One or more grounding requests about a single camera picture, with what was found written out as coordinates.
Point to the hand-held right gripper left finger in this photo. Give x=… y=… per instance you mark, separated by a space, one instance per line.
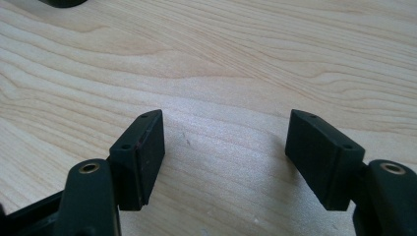
x=137 y=164

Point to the black object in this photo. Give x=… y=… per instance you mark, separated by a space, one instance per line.
x=63 y=2

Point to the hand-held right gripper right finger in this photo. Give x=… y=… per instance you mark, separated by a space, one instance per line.
x=323 y=157

